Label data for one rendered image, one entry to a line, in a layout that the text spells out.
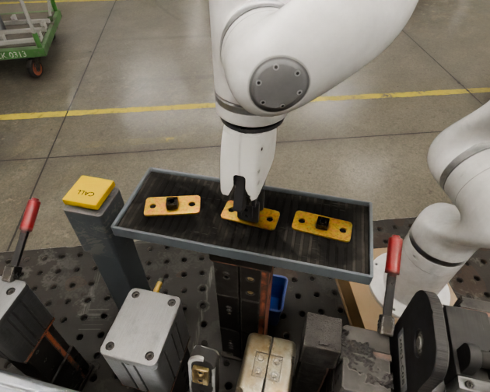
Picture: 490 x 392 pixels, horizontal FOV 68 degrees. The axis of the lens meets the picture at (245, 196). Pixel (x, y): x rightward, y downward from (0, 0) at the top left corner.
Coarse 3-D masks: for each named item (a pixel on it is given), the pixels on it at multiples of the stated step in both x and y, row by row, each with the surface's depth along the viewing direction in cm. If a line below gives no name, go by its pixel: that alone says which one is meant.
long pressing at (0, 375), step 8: (0, 376) 53; (8, 376) 53; (16, 376) 53; (24, 376) 54; (0, 384) 53; (8, 384) 53; (16, 384) 53; (24, 384) 53; (32, 384) 53; (40, 384) 53; (48, 384) 53
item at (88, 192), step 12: (84, 180) 60; (96, 180) 60; (108, 180) 60; (72, 192) 58; (84, 192) 58; (96, 192) 58; (108, 192) 59; (72, 204) 57; (84, 204) 57; (96, 204) 57
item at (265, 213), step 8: (224, 208) 55; (264, 208) 55; (224, 216) 54; (232, 216) 54; (264, 216) 54; (272, 216) 54; (248, 224) 53; (256, 224) 53; (264, 224) 53; (272, 224) 53
